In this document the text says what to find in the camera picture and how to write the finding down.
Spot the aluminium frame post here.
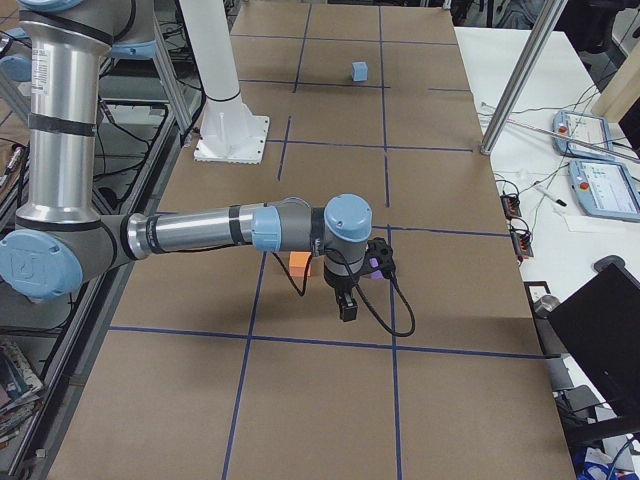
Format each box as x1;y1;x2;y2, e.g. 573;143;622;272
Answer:
480;0;567;155

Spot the teach pendant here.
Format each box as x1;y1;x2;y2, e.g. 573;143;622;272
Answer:
552;110;614;160
568;158;639;223

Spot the purple foam block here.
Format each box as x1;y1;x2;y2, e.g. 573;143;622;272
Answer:
368;256;386;280

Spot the metal cup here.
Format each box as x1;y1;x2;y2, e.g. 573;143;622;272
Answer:
533;294;561;319

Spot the orange foam block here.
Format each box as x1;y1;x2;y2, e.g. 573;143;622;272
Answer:
288;251;312;278

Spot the light blue foam block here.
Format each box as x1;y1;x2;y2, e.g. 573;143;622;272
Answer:
351;61;369;83

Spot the lower teach pendant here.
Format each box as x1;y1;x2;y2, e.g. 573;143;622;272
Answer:
568;158;639;223

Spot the upper teach pendant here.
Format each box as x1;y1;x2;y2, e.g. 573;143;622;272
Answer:
552;110;614;160

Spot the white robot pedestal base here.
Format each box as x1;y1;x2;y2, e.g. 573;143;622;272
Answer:
180;0;270;164

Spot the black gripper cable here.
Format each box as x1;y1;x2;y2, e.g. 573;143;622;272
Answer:
269;247;417;337

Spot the orange terminal block near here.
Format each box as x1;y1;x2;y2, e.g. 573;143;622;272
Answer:
509;228;534;262

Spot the orange terminal block far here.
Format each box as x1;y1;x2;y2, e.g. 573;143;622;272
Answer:
500;193;521;220

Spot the black monitor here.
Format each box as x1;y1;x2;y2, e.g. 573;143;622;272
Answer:
548;264;639;415

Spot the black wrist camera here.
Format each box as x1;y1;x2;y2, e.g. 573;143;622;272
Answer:
366;237;396;280

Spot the orange terminal block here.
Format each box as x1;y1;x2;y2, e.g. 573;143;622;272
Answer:
509;228;534;262
500;193;521;220

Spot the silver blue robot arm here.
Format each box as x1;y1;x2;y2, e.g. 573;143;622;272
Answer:
1;1;372;321

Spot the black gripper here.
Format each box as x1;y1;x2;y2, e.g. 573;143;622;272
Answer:
324;272;358;322

